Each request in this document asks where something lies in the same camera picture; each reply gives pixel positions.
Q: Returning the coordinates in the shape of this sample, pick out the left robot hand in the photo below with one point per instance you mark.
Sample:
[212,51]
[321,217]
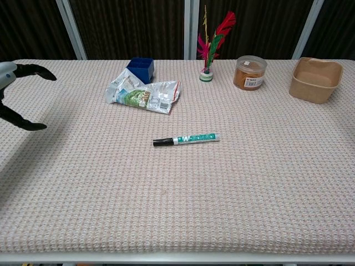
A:
[7,72]

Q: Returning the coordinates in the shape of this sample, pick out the black marker cap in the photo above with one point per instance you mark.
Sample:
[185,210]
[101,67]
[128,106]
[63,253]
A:
[163,142]

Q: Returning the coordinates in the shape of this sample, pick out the white green marker pen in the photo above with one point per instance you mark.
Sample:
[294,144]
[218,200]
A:
[197,138]

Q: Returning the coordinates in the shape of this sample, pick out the dark brown partition panel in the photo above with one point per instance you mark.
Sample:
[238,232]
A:
[124,27]
[338,27]
[263,27]
[27,27]

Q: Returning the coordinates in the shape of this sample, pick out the blue plastic divided box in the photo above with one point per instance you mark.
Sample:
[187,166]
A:
[142,67]

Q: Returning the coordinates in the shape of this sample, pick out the crumpled snack bag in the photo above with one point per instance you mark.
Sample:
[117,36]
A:
[141,95]

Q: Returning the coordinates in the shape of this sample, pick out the colourful feather shuttlecock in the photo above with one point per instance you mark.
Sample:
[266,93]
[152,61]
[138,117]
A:
[213,50]

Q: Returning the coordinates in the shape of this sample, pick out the beige woven tablecloth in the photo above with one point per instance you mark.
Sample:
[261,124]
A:
[177,194]

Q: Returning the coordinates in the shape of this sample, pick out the clear jar of rubber bands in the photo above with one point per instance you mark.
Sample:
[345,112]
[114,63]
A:
[249,74]

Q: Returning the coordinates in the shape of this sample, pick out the brown paper food tray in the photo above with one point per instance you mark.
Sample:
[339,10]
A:
[313,88]

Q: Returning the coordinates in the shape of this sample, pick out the white partition post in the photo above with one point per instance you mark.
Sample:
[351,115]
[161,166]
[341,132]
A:
[309,27]
[72,30]
[191,27]

